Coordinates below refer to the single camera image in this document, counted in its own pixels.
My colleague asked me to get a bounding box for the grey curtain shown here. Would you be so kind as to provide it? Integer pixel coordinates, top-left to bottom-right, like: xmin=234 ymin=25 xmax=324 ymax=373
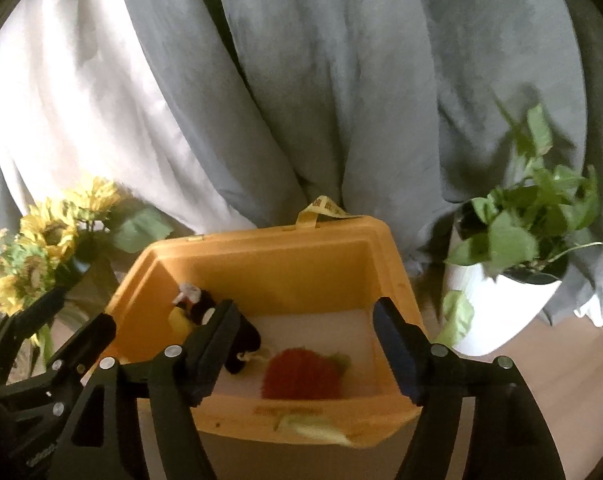
xmin=0 ymin=0 xmax=603 ymax=331

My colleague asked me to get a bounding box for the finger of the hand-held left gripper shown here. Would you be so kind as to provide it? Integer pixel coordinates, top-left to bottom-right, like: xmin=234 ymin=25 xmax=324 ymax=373
xmin=0 ymin=312 xmax=118 ymax=441
xmin=0 ymin=287 xmax=68 ymax=391

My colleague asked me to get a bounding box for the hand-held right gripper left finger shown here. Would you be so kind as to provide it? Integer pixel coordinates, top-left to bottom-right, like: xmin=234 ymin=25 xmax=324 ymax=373
xmin=56 ymin=299 xmax=243 ymax=480

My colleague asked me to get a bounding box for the yellow plastic storage basket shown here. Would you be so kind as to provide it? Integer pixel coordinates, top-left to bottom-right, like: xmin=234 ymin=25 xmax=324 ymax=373
xmin=104 ymin=195 xmax=427 ymax=448

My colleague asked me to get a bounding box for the black plush toy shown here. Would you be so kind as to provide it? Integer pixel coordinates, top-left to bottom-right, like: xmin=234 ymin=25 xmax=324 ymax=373
xmin=168 ymin=282 xmax=262 ymax=376

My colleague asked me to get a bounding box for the white sheer curtain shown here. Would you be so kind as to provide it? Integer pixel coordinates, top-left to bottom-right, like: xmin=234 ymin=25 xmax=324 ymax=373
xmin=0 ymin=0 xmax=262 ymax=241

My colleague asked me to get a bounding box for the clear glass vase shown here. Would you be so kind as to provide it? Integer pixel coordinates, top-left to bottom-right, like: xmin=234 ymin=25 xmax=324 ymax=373
xmin=56 ymin=255 xmax=127 ymax=331

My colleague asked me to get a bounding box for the white ribbed flower pot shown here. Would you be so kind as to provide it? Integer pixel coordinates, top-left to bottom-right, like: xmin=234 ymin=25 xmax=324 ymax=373
xmin=441 ymin=200 xmax=572 ymax=356

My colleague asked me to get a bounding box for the red plush strawberry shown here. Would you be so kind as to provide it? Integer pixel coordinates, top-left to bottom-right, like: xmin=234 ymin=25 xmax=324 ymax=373
xmin=261 ymin=345 xmax=352 ymax=401

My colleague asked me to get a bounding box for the artificial sunflower bouquet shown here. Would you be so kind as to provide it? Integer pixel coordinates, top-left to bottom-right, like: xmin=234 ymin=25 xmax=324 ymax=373
xmin=0 ymin=176 xmax=174 ymax=376

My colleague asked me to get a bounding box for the green leafy plant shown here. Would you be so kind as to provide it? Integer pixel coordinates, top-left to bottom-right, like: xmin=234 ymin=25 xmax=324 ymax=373
xmin=434 ymin=95 xmax=603 ymax=346

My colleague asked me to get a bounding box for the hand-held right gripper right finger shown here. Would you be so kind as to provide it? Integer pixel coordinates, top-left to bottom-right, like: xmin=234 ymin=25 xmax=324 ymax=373
xmin=373 ymin=297 xmax=567 ymax=480

